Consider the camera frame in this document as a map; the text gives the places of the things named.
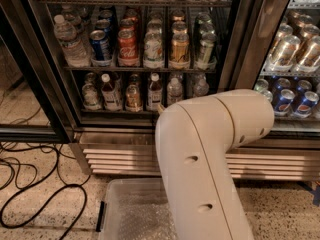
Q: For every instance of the clear water bottle front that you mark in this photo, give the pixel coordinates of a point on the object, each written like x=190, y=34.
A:
x=174, y=91

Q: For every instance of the clear water bottle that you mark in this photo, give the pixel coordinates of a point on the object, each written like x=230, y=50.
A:
x=201, y=88
x=174, y=91

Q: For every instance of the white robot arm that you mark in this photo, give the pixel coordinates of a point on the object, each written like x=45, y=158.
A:
x=192, y=138

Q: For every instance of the dark tea bottle white cap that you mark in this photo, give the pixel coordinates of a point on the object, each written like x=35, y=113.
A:
x=155, y=88

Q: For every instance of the clear water bottle right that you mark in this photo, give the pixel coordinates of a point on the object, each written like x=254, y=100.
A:
x=201, y=88

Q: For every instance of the brown tea bottle white cap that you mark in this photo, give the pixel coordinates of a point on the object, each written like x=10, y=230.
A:
x=111, y=95

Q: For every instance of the stainless steel fridge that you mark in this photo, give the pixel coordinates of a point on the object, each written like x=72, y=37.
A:
x=122, y=142

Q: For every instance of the large water bottle middle shelf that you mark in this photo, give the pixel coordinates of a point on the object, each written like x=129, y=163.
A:
x=71, y=43

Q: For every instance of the white green can right fridge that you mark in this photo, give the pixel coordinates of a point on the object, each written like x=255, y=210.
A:
x=262, y=86

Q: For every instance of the open glass fridge door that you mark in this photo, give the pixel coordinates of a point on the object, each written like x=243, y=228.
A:
x=26, y=115

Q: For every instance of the blue pepsi can right fridge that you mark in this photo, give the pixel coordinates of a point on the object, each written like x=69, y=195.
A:
x=282, y=101

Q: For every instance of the gold can right fridge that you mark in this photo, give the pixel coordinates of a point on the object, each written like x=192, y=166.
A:
x=281, y=59

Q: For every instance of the amber glass jar drink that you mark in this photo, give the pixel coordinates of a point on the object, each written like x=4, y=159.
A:
x=133, y=99

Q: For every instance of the white green soda can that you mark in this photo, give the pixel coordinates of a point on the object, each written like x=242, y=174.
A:
x=153, y=51

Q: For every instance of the red coca cola can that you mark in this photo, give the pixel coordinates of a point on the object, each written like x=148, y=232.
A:
x=128, y=48

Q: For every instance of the green silver soda can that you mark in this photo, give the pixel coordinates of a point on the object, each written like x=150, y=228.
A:
x=205, y=51

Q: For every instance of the orange gold soda can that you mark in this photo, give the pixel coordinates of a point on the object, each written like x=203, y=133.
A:
x=179, y=53

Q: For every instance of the glass jar drink left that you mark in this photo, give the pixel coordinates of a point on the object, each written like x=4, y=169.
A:
x=91, y=97

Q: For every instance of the blue pepsi can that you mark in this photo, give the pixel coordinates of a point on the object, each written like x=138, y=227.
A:
x=102, y=52

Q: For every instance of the clear plastic storage bin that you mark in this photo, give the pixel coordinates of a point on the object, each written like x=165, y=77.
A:
x=108, y=218

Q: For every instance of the bubble wrap sheet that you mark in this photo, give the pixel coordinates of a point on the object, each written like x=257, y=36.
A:
x=145, y=218

